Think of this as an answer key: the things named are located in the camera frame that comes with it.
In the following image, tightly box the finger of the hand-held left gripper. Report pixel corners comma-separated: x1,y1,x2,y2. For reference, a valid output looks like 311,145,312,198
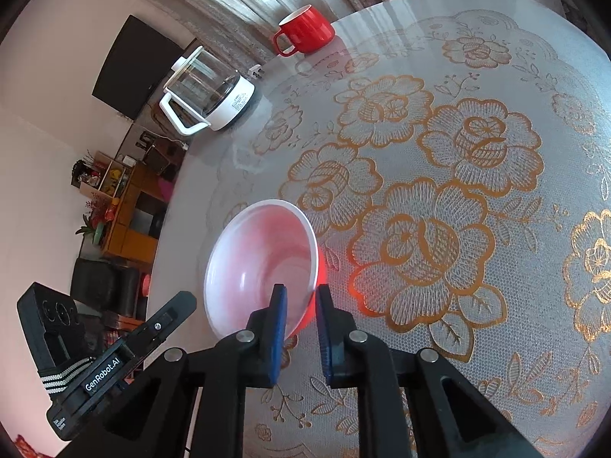
115,290,198,379

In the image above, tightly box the red bowl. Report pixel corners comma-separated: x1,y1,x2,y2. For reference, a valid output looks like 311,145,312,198
204,199,328,340

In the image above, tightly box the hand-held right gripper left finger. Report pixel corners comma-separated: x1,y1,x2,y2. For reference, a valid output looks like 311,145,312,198
57,284,288,458

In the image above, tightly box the person's left forearm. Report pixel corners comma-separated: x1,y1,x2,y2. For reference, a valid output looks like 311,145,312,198
12,434,48,458

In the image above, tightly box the wooden cabinet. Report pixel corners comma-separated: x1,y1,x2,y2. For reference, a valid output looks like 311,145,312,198
74,150,169,264

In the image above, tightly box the white glass electric kettle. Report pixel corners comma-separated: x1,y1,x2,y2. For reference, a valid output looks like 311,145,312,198
158,45,256,135

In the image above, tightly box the green potted plant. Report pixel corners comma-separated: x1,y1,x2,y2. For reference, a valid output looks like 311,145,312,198
75,214,107,248

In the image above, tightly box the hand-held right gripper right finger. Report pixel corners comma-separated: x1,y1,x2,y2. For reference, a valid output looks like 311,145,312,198
315,284,542,458

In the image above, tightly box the red mug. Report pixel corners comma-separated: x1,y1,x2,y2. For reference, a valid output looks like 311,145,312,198
272,4,335,57

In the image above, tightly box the small black box appliance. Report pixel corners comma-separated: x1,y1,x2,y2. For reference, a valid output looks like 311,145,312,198
142,143,173,175

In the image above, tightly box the black television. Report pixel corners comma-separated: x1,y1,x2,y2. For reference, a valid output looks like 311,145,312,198
92,15,187,120

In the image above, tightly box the tan wooden chair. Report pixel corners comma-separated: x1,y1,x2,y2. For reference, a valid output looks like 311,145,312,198
150,102,175,137

